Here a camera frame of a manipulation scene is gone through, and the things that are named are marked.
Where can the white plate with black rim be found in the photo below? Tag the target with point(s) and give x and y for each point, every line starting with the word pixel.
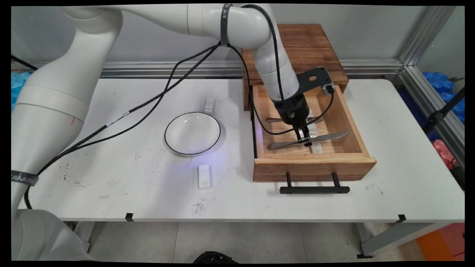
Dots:
pixel 193 133

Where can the pink plastic bag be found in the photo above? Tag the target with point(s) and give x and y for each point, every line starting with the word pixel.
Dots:
pixel 443 152

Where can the thin black rod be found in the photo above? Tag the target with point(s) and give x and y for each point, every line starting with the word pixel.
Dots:
pixel 24 62

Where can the side aluminium frame rail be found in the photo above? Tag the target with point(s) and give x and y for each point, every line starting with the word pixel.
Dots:
pixel 426 100

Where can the black table edge clip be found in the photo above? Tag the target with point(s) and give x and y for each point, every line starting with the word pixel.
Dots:
pixel 401 218
pixel 129 217

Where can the silver metal fork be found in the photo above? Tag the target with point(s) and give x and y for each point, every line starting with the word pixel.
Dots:
pixel 272 119

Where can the dark wooden cabinet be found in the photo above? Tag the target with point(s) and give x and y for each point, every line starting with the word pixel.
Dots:
pixel 319 48

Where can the silver table knife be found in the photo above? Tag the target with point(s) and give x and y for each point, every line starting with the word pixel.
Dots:
pixel 334 135

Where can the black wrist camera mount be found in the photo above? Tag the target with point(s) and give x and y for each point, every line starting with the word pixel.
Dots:
pixel 315 79

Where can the orange box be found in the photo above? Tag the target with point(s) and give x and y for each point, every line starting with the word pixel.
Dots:
pixel 441 243

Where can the blue plastic bags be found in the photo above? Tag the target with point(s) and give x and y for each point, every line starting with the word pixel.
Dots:
pixel 16 87
pixel 438 81

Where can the horizontal aluminium frame rail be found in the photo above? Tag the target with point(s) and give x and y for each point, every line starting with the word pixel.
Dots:
pixel 371 68

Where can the black tripod stand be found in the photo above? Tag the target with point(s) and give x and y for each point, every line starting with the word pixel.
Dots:
pixel 438 115

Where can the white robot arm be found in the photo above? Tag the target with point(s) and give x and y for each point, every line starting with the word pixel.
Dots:
pixel 48 111

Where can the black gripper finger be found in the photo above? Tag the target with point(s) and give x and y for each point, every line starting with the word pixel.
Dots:
pixel 302 137
pixel 306 131

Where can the upright aluminium frame post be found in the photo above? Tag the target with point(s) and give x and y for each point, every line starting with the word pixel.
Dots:
pixel 426 35

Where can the black round floor object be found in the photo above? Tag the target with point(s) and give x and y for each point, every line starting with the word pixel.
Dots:
pixel 215 257

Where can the grey metal table leg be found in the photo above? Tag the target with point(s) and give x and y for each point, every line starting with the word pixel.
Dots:
pixel 397 235
pixel 83 233

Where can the light wooden drawer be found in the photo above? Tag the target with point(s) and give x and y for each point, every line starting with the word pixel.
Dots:
pixel 315 168

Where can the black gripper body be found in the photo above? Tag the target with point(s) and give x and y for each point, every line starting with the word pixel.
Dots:
pixel 293 111

